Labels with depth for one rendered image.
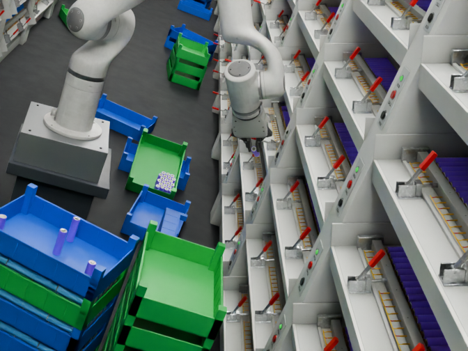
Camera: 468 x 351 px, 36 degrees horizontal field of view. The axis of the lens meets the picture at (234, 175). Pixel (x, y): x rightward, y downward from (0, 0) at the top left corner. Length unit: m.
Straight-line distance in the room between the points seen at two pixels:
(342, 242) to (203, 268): 0.51
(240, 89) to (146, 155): 1.30
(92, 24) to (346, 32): 0.74
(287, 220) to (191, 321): 0.48
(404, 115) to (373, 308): 0.36
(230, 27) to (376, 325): 0.99
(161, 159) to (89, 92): 0.92
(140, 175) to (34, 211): 1.30
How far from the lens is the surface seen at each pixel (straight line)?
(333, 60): 2.06
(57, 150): 2.33
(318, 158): 1.87
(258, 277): 2.05
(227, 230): 2.68
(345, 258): 1.43
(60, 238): 1.70
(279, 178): 2.16
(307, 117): 2.10
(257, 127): 2.08
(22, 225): 1.80
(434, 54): 1.36
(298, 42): 2.76
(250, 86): 1.94
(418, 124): 1.39
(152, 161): 3.16
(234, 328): 2.17
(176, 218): 2.50
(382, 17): 1.73
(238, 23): 1.96
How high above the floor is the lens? 1.32
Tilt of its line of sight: 22 degrees down
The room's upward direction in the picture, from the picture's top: 23 degrees clockwise
